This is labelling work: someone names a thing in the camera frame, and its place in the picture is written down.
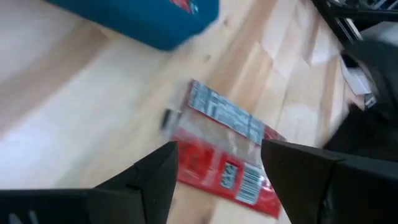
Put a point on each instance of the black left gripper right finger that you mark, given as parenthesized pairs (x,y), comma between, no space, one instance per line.
(311,186)

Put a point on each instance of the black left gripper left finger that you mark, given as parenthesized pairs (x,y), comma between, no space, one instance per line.
(149,186)

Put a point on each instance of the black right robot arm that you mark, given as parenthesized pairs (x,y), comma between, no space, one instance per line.
(382,62)

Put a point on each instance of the blue plastic basket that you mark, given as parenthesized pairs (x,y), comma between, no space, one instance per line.
(140,21)

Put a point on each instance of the black aluminium table frame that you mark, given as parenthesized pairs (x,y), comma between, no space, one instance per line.
(329,12)

